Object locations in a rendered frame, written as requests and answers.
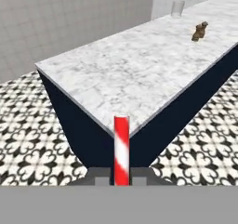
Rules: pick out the brown lumpy figure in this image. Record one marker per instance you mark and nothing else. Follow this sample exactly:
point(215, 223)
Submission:
point(199, 31)

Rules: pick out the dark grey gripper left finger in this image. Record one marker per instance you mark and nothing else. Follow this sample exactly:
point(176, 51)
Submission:
point(98, 175)

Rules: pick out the red and white striped straw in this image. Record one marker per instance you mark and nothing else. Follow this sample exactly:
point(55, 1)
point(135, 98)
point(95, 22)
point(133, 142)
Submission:
point(121, 150)

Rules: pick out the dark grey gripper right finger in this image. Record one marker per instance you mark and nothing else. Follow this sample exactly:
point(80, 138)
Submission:
point(141, 175)

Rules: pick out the clear glass cup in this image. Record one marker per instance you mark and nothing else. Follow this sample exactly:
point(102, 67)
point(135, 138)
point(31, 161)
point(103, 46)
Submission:
point(177, 9)

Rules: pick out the marble-topped dark blue counter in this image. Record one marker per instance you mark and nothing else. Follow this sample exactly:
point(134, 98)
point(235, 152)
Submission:
point(136, 79)

